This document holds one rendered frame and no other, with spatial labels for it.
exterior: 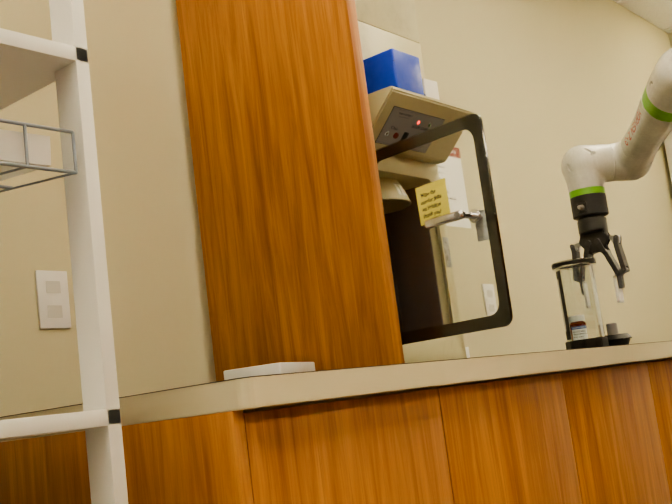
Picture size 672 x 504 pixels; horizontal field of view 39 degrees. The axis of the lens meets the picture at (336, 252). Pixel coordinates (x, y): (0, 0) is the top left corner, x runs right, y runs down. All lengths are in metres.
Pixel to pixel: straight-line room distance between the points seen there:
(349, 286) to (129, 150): 0.59
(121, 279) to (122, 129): 0.34
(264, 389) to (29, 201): 0.86
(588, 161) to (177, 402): 1.54
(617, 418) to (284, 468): 1.07
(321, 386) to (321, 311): 0.62
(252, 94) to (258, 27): 0.15
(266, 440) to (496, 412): 0.59
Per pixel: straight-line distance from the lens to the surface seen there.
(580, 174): 2.56
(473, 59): 3.49
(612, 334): 2.52
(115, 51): 2.20
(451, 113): 2.14
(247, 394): 1.21
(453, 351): 2.14
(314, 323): 1.93
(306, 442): 1.32
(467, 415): 1.65
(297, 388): 1.27
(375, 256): 1.83
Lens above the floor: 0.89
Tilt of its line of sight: 9 degrees up
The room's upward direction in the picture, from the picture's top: 7 degrees counter-clockwise
